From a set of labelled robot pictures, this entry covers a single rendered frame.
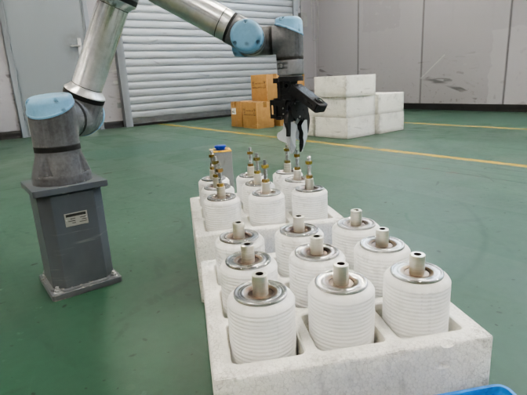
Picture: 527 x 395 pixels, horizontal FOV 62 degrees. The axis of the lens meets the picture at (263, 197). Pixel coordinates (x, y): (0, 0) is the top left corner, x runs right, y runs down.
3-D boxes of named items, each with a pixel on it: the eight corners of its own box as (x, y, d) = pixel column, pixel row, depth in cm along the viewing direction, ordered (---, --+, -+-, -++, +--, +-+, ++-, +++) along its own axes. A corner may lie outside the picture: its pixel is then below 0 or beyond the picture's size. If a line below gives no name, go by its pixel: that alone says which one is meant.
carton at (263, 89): (283, 99, 513) (282, 73, 506) (267, 101, 499) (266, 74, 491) (267, 99, 536) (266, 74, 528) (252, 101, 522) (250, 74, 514)
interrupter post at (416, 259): (412, 279, 64) (414, 258, 63) (405, 272, 66) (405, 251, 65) (428, 277, 64) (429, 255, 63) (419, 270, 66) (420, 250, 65)
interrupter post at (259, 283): (253, 300, 60) (252, 278, 59) (250, 292, 62) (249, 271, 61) (270, 298, 60) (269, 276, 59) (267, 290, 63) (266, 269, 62)
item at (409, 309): (397, 403, 64) (401, 291, 60) (371, 363, 73) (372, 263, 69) (457, 392, 66) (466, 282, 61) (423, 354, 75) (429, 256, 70)
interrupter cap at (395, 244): (370, 257, 72) (370, 253, 72) (353, 241, 79) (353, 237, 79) (412, 251, 73) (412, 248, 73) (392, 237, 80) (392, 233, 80)
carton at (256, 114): (274, 127, 512) (273, 100, 504) (257, 128, 499) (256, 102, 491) (259, 125, 535) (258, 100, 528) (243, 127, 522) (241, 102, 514)
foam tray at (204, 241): (201, 303, 111) (195, 236, 106) (194, 248, 148) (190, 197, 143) (347, 283, 118) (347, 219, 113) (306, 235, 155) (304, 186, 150)
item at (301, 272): (299, 366, 74) (296, 267, 69) (286, 335, 83) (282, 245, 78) (354, 357, 75) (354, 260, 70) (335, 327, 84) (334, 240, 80)
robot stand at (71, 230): (53, 302, 115) (32, 192, 107) (39, 279, 130) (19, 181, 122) (122, 280, 126) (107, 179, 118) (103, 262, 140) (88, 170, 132)
